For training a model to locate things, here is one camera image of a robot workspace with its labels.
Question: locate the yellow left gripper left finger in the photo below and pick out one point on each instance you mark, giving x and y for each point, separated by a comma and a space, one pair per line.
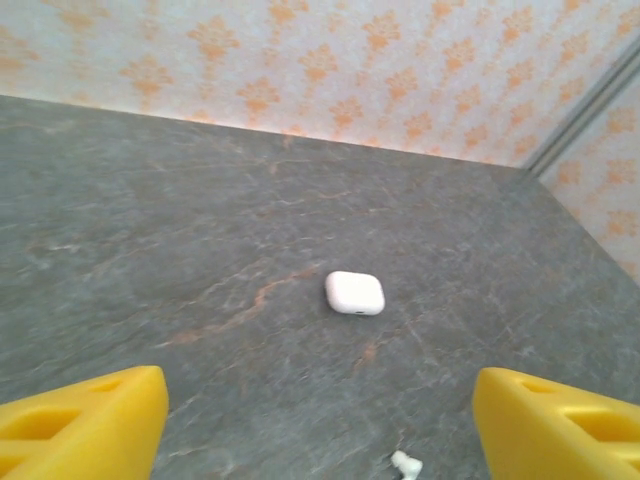
75, 430

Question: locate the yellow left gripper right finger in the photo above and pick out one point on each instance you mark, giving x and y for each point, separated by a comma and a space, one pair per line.
560, 435

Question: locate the white earbud charging case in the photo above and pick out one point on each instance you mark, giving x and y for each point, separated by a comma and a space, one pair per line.
355, 292

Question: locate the aluminium frame post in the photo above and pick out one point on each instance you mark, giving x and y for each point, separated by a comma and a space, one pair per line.
585, 112

